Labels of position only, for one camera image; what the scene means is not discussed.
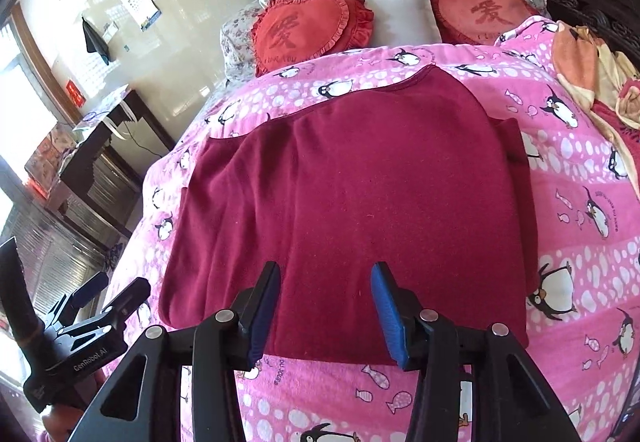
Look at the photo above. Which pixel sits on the maroon knit sweater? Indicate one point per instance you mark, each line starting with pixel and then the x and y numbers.
pixel 350 182

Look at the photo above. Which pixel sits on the pink penguin print blanket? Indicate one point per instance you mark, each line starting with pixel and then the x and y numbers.
pixel 565 222

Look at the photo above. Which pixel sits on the dark slatted cabinet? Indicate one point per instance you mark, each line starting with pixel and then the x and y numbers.
pixel 55 262

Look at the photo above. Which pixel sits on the red heart ruffled cushion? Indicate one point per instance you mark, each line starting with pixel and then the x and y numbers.
pixel 480 12
pixel 300 32

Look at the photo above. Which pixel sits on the red wall sign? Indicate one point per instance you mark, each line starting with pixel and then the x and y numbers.
pixel 75 93

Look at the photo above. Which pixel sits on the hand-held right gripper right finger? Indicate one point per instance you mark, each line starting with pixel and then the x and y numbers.
pixel 387 317

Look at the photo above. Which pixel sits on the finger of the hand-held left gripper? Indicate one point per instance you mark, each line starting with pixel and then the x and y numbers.
pixel 92 287
pixel 132 297

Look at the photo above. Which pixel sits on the dark wooden desk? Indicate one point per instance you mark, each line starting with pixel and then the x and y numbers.
pixel 115 162

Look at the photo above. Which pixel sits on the black hanging cloth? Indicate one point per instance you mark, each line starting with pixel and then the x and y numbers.
pixel 95 42

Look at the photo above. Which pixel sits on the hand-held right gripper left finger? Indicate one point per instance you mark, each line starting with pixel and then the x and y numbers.
pixel 262 317

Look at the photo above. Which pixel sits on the orange printed box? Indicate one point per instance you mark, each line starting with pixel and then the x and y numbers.
pixel 52 157

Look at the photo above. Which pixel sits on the dark carved wooden headboard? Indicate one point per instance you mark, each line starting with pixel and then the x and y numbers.
pixel 585 2

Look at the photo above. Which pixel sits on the person's left hand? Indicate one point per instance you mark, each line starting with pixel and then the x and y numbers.
pixel 65 422

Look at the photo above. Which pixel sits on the white square pillow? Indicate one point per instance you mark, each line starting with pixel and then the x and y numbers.
pixel 400 12

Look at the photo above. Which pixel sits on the orange cream cartoon towel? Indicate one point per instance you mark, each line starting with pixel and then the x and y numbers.
pixel 580 57

